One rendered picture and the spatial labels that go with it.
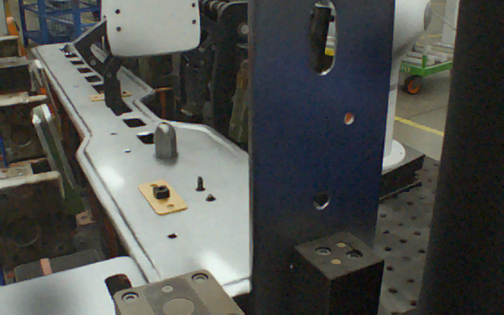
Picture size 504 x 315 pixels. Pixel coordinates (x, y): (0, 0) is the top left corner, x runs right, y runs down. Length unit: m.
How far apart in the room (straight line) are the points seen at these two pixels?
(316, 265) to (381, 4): 0.19
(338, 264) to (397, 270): 0.68
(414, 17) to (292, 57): 0.84
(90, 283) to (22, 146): 0.52
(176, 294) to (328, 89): 0.18
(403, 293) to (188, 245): 0.54
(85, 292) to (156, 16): 0.28
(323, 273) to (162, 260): 0.20
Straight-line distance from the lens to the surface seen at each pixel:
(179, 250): 0.54
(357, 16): 0.37
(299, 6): 0.34
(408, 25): 1.17
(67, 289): 0.51
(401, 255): 1.11
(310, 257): 0.39
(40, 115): 0.62
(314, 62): 0.66
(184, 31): 0.57
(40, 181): 0.63
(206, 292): 0.38
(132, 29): 0.55
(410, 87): 4.86
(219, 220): 0.59
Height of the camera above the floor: 1.29
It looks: 22 degrees down
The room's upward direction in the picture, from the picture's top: straight up
